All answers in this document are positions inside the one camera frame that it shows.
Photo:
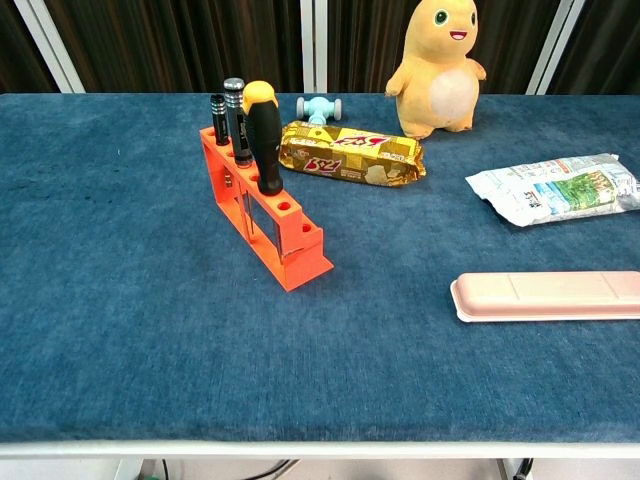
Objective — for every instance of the white table frame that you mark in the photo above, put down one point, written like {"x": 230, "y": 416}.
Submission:
{"x": 350, "y": 450}

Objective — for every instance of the white frame post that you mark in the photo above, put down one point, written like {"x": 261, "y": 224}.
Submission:
{"x": 314, "y": 45}
{"x": 50, "y": 47}
{"x": 555, "y": 47}

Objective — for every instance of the black curtain panel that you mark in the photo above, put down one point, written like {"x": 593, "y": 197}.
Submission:
{"x": 20, "y": 55}
{"x": 610, "y": 45}
{"x": 175, "y": 45}
{"x": 365, "y": 45}

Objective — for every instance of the orange bit holder rack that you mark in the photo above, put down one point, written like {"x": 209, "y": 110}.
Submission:
{"x": 295, "y": 240}

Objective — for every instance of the slim black precision screwdriver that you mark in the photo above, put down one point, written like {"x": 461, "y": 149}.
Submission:
{"x": 219, "y": 117}

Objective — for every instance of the light blue toy hammer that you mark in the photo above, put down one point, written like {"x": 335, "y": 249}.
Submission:
{"x": 320, "y": 107}

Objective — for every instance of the yellow plush duck toy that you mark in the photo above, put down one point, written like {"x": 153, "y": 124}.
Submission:
{"x": 435, "y": 75}

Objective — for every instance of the pink oblong case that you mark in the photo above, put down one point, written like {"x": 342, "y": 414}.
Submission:
{"x": 550, "y": 295}

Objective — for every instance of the blue table cloth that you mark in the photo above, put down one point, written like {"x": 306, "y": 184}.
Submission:
{"x": 150, "y": 325}

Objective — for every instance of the white printed snack bag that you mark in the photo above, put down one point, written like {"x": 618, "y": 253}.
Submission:
{"x": 555, "y": 192}

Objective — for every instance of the black yellow-capped screwdriver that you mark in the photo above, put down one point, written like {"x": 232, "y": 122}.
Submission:
{"x": 265, "y": 145}

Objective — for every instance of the gold snack packet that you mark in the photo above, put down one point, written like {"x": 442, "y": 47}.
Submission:
{"x": 350, "y": 155}

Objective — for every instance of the silver-capped precision screwdriver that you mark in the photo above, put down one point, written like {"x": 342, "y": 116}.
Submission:
{"x": 237, "y": 120}

